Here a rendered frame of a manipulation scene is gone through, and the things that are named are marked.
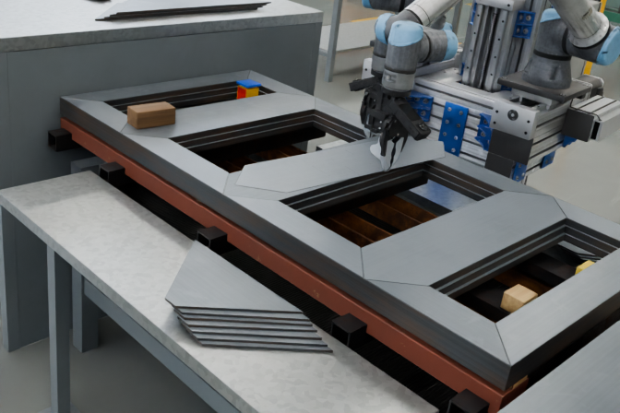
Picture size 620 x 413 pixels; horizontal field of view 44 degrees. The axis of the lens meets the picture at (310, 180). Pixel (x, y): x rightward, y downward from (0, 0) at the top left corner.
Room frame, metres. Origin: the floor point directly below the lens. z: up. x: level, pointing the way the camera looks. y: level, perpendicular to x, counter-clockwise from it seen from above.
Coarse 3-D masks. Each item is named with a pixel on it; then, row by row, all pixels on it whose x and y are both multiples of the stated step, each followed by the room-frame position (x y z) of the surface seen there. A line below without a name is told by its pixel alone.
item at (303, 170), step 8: (272, 160) 1.84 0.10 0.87; (280, 160) 1.85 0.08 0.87; (288, 160) 1.86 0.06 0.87; (296, 160) 1.86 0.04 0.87; (288, 168) 1.81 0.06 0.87; (296, 168) 1.81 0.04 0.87; (304, 168) 1.82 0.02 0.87; (312, 168) 1.83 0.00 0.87; (304, 176) 1.77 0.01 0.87; (312, 176) 1.77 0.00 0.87; (320, 176) 1.78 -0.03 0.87; (328, 176) 1.79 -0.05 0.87; (312, 184) 1.72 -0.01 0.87; (320, 184) 1.73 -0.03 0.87
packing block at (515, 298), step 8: (512, 288) 1.43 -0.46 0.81; (520, 288) 1.44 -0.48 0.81; (504, 296) 1.41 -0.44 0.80; (512, 296) 1.40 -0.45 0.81; (520, 296) 1.40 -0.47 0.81; (528, 296) 1.40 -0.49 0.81; (536, 296) 1.42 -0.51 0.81; (504, 304) 1.40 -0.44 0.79; (512, 304) 1.39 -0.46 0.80; (520, 304) 1.38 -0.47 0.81; (512, 312) 1.39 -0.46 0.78
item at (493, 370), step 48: (144, 96) 2.24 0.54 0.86; (192, 96) 2.37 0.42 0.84; (192, 144) 1.96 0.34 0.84; (192, 192) 1.68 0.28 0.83; (240, 192) 1.63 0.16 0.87; (336, 192) 1.75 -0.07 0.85; (480, 192) 1.88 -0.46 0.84; (288, 240) 1.45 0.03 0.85; (528, 240) 1.59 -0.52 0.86; (576, 240) 1.68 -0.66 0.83; (432, 336) 1.18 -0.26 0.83; (576, 336) 1.26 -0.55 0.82
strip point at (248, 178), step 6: (246, 168) 1.77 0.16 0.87; (240, 174) 1.73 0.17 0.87; (246, 174) 1.73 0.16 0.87; (252, 174) 1.74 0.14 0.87; (258, 174) 1.74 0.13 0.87; (240, 180) 1.69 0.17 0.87; (246, 180) 1.70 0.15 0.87; (252, 180) 1.70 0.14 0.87; (258, 180) 1.71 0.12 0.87; (264, 180) 1.71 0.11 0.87; (246, 186) 1.66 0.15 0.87; (252, 186) 1.67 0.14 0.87; (258, 186) 1.67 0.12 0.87; (264, 186) 1.67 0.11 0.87; (270, 186) 1.68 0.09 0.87; (276, 186) 1.68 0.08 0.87; (282, 192) 1.66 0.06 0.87
